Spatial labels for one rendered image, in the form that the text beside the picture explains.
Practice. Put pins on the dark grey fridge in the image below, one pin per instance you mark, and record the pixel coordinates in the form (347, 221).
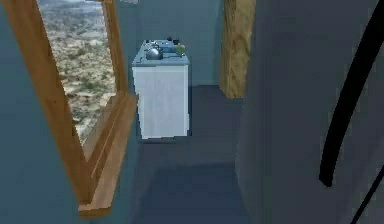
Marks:
(286, 116)

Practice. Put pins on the white cabinet with blue top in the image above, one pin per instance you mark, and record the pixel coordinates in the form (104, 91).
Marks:
(163, 100)

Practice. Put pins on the wooden framed window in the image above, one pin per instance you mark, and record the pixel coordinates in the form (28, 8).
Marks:
(46, 83)

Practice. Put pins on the silver kettle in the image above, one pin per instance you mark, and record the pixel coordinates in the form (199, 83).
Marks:
(153, 54)

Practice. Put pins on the small black thing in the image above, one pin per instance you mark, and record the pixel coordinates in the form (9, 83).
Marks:
(176, 41)

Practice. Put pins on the wooden door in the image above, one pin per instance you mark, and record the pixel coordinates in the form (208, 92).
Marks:
(236, 50)

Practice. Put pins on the green apple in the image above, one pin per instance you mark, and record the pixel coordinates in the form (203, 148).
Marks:
(180, 50)

